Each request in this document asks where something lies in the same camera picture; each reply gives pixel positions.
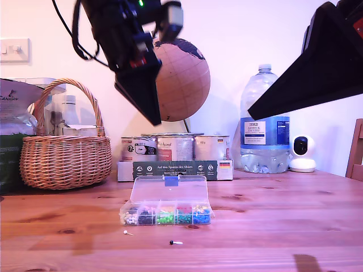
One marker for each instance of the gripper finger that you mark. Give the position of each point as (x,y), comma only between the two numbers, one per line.
(312,104)
(326,68)
(160,93)
(139,90)

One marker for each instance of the cork globe on stand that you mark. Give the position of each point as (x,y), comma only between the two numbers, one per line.
(184,85)

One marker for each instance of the large clear water bottle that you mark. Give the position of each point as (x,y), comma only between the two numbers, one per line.
(265,93)

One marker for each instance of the tin can red label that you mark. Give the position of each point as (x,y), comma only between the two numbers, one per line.
(175,149)

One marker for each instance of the tin can black label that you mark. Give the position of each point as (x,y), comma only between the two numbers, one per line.
(139,150)

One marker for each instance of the wooden chair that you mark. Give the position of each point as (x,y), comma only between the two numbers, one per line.
(356,158)

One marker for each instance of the white paper packet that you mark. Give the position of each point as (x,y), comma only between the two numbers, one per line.
(80,131)

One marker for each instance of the white plastic bottle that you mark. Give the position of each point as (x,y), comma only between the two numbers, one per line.
(68,110)

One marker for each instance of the tin can white label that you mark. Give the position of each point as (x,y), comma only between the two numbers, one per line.
(212,148)

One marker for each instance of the green cardboard can tray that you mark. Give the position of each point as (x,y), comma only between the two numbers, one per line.
(177,169)

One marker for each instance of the clear foil pouch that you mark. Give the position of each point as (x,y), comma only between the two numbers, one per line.
(52,113)

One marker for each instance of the clear plastic pin box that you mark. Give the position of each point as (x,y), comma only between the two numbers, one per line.
(170,192)

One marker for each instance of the pink pin heap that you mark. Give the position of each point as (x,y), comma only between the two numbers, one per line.
(150,209)

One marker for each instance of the orange pin heap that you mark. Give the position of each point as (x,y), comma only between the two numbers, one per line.
(167,209)

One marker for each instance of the red pin heap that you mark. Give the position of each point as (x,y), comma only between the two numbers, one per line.
(185,210)

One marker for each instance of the dark blue pin heap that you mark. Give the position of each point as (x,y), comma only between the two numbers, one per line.
(133,210)

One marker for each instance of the yellow pin heap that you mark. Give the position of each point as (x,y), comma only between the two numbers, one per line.
(201,209)

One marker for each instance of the green pin heap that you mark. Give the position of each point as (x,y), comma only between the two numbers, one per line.
(165,219)

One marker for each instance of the black pin heap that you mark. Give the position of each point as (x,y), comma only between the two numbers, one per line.
(147,219)

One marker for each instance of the teal pin heap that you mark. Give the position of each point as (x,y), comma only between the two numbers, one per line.
(185,219)

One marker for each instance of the white pin heap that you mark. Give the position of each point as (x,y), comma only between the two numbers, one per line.
(128,219)

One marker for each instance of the white green pet food bag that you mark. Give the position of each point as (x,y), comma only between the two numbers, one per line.
(11,119)

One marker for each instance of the light blue pin heap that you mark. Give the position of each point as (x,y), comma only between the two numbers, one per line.
(202,219)

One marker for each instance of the small white round camera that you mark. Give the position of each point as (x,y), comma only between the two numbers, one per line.
(303,153)

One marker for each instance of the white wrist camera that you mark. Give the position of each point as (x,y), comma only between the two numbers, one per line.
(174,15)

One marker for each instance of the white wall light switch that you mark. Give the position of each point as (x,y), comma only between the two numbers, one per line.
(14,56)

